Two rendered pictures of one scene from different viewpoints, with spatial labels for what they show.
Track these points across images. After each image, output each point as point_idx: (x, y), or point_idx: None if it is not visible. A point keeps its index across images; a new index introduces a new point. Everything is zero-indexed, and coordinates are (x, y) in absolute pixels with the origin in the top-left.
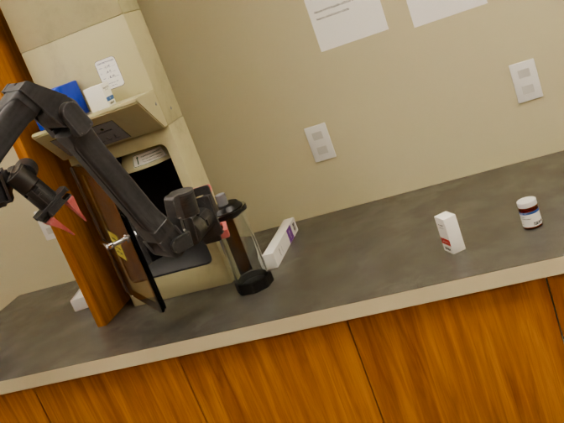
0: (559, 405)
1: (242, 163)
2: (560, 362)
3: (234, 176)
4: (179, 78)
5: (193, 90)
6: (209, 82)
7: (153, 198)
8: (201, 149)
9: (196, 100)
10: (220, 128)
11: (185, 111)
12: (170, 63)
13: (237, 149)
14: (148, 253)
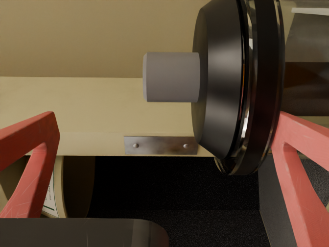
0: None
1: (177, 12)
2: None
3: (192, 31)
4: (36, 53)
5: (55, 40)
6: (47, 13)
7: (165, 166)
8: (140, 62)
9: (70, 41)
10: (118, 24)
11: (83, 62)
12: (14, 56)
13: (155, 11)
14: (244, 212)
